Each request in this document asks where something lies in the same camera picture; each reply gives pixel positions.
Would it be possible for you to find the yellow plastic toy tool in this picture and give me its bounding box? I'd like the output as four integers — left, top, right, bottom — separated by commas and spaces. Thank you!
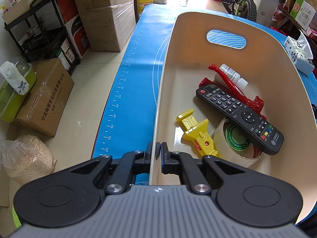
176, 108, 220, 158

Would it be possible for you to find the clear packing tape roll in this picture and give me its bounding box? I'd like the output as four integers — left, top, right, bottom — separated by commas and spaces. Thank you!
213, 118, 262, 168

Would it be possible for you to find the green ointment tin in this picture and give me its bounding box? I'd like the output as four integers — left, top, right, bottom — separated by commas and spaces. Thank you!
224, 124, 250, 153

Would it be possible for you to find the black tv remote control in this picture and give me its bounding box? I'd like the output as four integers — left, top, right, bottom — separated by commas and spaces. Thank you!
196, 84, 284, 155

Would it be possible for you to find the red action figure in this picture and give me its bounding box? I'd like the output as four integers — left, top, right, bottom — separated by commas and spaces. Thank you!
198, 63, 268, 159

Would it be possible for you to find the white pill bottle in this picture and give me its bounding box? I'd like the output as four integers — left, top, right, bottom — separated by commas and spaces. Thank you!
214, 64, 248, 91

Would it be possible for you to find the beige plastic storage bin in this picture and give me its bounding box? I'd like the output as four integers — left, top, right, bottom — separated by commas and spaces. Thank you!
154, 12, 316, 220

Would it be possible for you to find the blue silicone baking mat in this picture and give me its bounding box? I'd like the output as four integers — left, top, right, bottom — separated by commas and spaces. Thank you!
91, 3, 317, 226

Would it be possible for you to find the bag of grain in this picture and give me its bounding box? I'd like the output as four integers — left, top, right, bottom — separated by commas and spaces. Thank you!
1, 135, 57, 185

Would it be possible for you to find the floor cardboard box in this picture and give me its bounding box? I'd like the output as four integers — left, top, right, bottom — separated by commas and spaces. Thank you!
14, 58, 74, 137

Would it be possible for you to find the green lidded container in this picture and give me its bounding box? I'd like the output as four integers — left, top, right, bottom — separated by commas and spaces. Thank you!
1, 57, 36, 123

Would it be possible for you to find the stacked cardboard box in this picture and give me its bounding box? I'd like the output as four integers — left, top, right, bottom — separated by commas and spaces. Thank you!
75, 0, 136, 52

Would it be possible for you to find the black metal rack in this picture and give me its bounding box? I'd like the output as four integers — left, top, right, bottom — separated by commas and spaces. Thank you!
4, 0, 80, 74

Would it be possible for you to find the white tissue box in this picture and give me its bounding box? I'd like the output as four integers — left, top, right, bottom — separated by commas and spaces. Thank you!
283, 32, 314, 76

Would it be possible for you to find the dark wooden side shelf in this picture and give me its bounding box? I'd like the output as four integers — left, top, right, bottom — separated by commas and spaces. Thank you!
272, 5, 316, 77

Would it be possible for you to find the green white product box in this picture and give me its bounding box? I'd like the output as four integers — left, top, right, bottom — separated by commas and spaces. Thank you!
290, 0, 316, 31

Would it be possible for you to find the white cabinet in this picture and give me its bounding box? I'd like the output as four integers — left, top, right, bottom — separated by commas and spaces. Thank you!
256, 0, 296, 29

